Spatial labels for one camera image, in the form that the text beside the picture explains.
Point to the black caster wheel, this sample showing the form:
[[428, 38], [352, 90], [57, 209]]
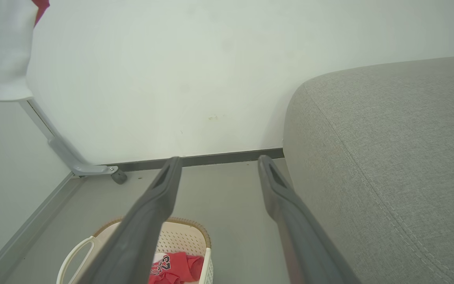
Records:
[[119, 176]]

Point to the red white garment striped trim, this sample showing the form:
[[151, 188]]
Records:
[[0, 47]]

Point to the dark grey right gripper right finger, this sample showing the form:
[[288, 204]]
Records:
[[302, 236]]

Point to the cream plastic laundry basket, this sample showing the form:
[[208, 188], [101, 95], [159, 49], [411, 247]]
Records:
[[183, 238]]

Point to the grey metal frame leg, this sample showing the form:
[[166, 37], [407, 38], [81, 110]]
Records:
[[63, 152]]

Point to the grey fabric sofa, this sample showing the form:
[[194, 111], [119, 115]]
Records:
[[392, 165]]

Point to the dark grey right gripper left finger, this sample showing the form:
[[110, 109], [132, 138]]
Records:
[[140, 232]]

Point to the red garment with white band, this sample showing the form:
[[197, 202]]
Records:
[[175, 270]]

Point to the dark grey baseboard strip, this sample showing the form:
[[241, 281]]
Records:
[[219, 158]]

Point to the light grey baseboard strip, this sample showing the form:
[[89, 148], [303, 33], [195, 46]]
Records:
[[22, 232]]

